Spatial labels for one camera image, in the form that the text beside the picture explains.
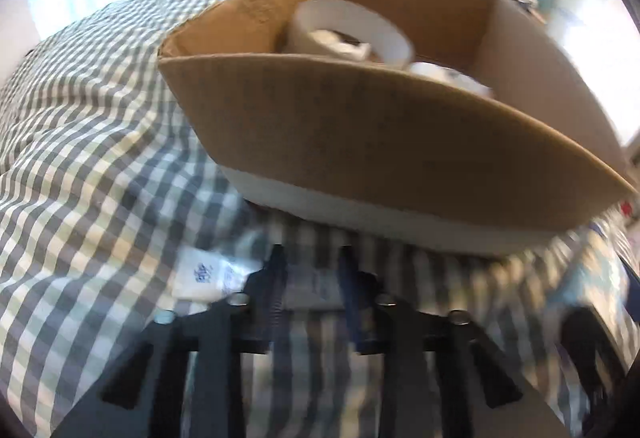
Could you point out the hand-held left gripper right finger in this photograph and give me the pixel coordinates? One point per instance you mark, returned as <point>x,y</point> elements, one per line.
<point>352,303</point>

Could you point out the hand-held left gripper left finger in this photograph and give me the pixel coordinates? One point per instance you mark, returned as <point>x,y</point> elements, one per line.
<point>272,288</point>

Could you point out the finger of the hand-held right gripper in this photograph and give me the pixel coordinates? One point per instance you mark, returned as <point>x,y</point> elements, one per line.
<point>592,358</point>

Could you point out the white blue printed packet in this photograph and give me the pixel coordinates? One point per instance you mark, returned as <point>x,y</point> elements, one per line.
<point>200,275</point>

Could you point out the cardboard box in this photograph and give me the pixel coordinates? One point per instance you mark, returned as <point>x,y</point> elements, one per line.
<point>400,142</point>

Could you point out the white bottle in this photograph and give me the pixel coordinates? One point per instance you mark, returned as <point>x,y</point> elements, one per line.
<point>435,70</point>

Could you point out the white lace cloth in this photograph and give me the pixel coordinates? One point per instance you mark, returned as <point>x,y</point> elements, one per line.
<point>330,40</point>

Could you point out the red object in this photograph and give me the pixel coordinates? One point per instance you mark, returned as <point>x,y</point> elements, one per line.
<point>628,209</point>

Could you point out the checkered blanket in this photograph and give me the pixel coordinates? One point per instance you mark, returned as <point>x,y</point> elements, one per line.
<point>100,142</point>

